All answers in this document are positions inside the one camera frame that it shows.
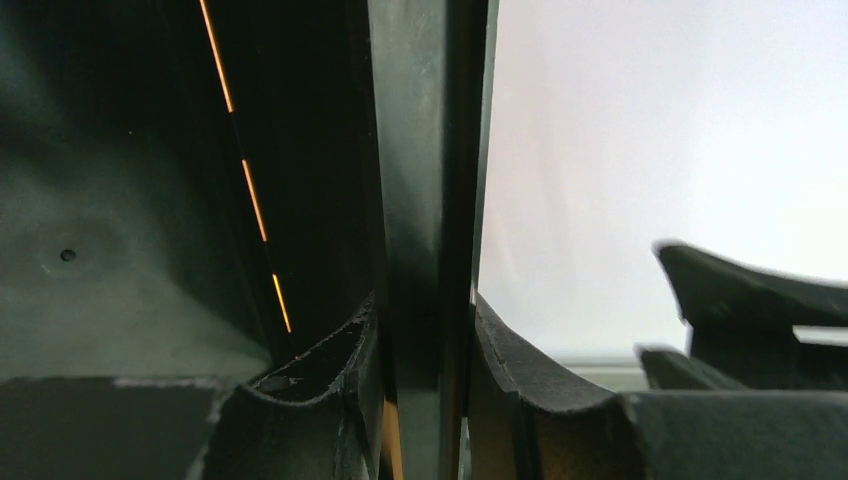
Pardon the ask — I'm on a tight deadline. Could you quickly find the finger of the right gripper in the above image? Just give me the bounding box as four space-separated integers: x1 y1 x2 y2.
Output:
639 240 847 391

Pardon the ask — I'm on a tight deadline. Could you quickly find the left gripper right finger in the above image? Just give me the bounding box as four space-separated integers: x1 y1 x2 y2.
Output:
468 299 847 479

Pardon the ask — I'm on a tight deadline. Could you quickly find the folding chess board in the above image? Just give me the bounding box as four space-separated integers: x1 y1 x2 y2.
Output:
1 1 497 479

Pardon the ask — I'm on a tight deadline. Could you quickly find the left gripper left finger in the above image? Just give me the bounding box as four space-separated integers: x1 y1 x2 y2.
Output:
1 299 383 479

